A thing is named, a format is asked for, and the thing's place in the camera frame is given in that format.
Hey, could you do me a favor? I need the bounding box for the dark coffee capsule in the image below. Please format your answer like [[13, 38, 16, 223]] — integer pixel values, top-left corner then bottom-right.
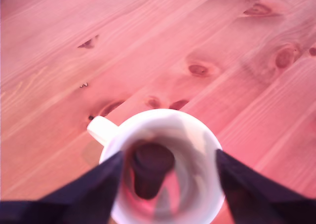
[[130, 141, 176, 200]]

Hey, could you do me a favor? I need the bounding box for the dark mug with white inside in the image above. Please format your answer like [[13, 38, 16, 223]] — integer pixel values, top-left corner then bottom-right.
[[86, 108, 227, 224]]

